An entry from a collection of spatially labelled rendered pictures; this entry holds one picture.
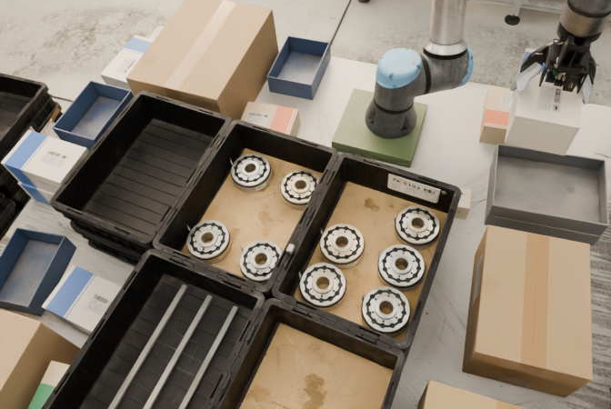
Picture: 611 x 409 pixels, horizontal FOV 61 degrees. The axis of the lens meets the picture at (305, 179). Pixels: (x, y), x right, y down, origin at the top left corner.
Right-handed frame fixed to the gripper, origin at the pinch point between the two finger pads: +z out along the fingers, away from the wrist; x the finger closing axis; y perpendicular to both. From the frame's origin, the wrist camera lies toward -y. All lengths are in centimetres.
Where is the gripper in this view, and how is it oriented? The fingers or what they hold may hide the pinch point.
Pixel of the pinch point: (547, 94)
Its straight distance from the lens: 121.3
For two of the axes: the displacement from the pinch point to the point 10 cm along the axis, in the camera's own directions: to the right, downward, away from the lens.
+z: 0.8, 5.5, 8.3
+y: -3.2, 8.0, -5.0
